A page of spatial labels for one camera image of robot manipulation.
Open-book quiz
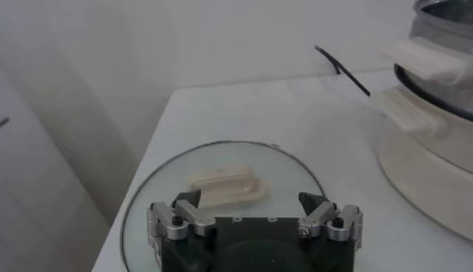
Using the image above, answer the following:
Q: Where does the steel steamer pot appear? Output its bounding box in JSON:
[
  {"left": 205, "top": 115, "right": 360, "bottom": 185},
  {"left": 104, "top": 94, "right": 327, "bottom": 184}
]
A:
[{"left": 380, "top": 0, "right": 473, "bottom": 123}]

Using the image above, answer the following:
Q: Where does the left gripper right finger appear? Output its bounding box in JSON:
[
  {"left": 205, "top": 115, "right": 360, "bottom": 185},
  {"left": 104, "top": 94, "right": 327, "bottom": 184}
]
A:
[{"left": 297, "top": 191, "right": 364, "bottom": 249}]

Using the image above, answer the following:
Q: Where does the cream electric cooker base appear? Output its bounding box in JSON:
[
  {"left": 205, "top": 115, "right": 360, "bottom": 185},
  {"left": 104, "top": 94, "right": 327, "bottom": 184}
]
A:
[{"left": 371, "top": 86, "right": 473, "bottom": 243}]

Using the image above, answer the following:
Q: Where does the glass pot lid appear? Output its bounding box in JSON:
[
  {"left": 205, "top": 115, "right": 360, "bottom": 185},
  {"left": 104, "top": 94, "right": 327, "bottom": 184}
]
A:
[{"left": 120, "top": 140, "right": 326, "bottom": 272}]

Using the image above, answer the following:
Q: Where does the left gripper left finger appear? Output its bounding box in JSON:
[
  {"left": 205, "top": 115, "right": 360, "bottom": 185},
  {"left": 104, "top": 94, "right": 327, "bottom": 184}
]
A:
[{"left": 146, "top": 188, "right": 217, "bottom": 242}]

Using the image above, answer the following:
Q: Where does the black cooker power cable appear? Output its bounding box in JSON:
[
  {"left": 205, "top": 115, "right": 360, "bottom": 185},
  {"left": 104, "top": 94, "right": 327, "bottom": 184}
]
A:
[{"left": 314, "top": 44, "right": 371, "bottom": 98}]

